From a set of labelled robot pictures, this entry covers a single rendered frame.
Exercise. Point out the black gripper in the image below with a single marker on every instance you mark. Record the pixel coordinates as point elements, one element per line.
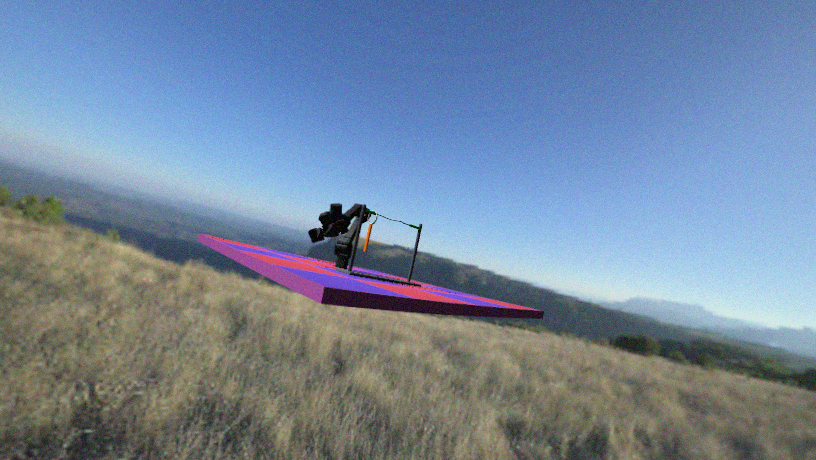
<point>330,230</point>

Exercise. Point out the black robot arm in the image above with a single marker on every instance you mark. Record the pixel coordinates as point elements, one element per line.
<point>345,244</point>

